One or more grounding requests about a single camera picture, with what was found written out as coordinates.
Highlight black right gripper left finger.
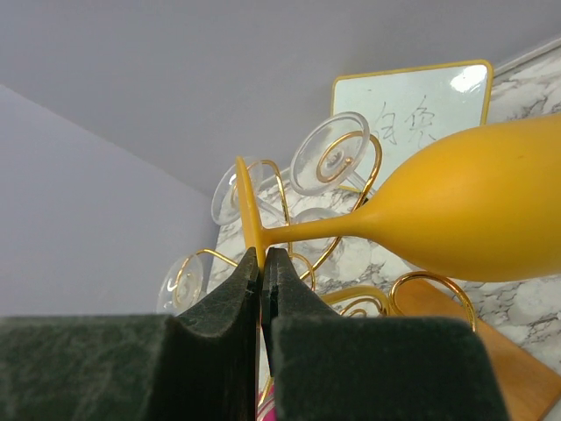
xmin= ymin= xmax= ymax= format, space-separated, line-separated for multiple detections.
xmin=1 ymin=249 xmax=259 ymax=420

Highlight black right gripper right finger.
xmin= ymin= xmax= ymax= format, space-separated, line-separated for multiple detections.
xmin=262 ymin=248 xmax=508 ymax=420

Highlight pink plastic goblet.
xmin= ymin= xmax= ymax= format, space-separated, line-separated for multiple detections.
xmin=256 ymin=384 xmax=277 ymax=421

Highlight clear round wine glass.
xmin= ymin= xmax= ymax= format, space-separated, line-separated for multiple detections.
xmin=290 ymin=111 xmax=370 ymax=196

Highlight yellow plastic goblet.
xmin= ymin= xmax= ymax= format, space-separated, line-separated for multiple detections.
xmin=236 ymin=114 xmax=560 ymax=282

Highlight hanging clear glass on rack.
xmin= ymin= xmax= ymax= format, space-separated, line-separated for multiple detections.
xmin=156 ymin=254 xmax=203 ymax=315

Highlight wooden rack base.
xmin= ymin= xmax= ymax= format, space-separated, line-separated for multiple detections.
xmin=394 ymin=278 xmax=561 ymax=421

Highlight gold framed whiteboard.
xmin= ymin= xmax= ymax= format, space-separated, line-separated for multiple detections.
xmin=331 ymin=60 xmax=494 ymax=189

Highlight gold wire wine glass rack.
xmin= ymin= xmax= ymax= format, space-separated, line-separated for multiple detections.
xmin=173 ymin=133 xmax=477 ymax=404

